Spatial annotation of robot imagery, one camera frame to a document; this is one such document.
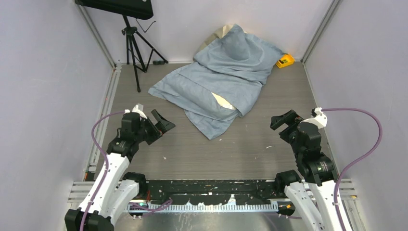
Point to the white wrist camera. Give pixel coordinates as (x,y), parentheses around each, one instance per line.
(318,118)
(138,108)

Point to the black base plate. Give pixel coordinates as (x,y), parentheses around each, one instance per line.
(210,192)

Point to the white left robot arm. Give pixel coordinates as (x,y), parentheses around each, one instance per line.
(113,189)

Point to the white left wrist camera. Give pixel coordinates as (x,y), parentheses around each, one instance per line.
(138,108)

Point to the small black block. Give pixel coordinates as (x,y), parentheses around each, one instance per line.
(158,62)

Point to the yellow plastic bin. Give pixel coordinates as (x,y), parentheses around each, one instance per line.
(285,60)

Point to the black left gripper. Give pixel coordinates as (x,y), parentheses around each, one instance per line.
(161,126)

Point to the cream pillow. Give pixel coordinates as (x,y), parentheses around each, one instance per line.
(218,34)

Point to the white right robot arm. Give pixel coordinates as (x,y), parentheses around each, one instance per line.
(313,188)

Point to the black tripod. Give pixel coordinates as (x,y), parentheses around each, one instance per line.
(133,52)

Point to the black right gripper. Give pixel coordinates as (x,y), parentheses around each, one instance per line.
(290,117)

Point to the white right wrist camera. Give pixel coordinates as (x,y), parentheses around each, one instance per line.
(318,118)

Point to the blue pillowcase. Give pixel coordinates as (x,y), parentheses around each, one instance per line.
(235,67)

